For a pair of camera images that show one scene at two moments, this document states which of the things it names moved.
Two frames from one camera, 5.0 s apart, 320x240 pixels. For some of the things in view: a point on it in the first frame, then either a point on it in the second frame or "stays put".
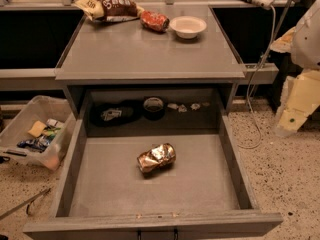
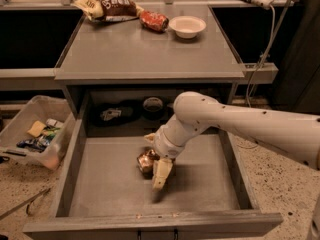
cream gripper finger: [300, 99] → [170, 140]
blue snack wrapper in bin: [38, 143] stays put
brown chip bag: [103, 7] stays put
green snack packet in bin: [51, 131] stays put
